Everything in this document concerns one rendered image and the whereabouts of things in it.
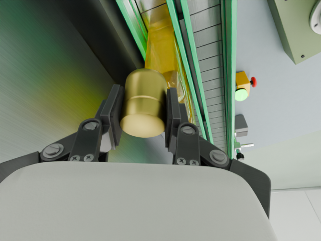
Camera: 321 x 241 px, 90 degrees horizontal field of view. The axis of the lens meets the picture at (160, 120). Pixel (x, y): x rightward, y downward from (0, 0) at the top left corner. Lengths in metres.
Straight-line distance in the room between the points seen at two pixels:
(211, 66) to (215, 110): 0.19
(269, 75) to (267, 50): 0.12
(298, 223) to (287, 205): 0.44
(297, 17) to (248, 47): 0.14
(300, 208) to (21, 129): 6.34
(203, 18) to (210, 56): 0.10
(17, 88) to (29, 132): 0.05
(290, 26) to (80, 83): 0.52
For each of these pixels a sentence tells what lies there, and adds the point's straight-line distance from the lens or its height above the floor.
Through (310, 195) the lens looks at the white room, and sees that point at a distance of 6.54.
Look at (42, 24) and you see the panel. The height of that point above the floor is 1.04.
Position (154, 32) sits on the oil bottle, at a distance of 0.37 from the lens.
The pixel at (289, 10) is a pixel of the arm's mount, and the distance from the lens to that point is 0.57.
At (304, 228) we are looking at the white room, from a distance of 6.30.
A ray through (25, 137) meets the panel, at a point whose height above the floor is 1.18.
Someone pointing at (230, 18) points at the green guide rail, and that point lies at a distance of 0.34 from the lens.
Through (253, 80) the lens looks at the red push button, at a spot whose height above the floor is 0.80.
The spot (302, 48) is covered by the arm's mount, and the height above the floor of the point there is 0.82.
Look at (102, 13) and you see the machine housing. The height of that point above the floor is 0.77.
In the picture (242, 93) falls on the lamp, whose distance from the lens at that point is 0.64.
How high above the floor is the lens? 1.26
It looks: 37 degrees down
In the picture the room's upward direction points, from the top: 180 degrees counter-clockwise
